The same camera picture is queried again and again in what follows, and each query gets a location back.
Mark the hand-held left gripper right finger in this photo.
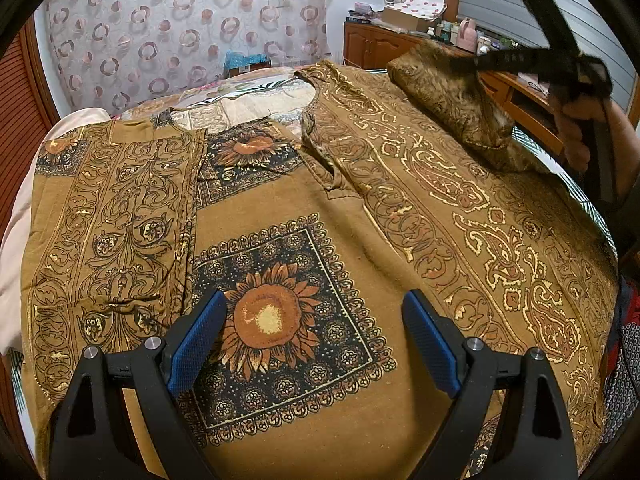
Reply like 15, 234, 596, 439
402, 289, 581, 480

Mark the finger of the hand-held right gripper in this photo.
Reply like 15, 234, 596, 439
501, 0, 583, 61
447, 50, 581, 78

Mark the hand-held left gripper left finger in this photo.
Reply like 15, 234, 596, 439
42, 290, 228, 480

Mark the brown printed garment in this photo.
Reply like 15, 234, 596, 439
20, 40, 621, 480

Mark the person's right forearm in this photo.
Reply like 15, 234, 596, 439
607, 102, 640, 201

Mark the person's right hand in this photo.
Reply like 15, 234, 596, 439
554, 95, 593, 168

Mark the grey window blind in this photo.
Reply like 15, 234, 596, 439
456, 0, 640, 108

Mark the pink jug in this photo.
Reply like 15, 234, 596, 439
456, 17, 479, 54

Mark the white red-printed cloth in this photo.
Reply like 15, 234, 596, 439
387, 0, 449, 17

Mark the cardboard box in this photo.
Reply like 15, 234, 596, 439
382, 6, 442, 34

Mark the wooden cabinet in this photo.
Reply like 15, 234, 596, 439
343, 19, 573, 163

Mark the person's patterned clothing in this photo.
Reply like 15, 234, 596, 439
602, 277, 640, 443

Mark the floral blanket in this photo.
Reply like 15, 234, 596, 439
120, 72, 311, 133

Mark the blue plastic bag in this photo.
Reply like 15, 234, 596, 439
223, 50, 272, 74

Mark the wooden louvered door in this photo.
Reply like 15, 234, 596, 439
0, 22, 58, 246

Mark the ring-patterned sheer curtain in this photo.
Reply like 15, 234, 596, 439
44, 0, 342, 113

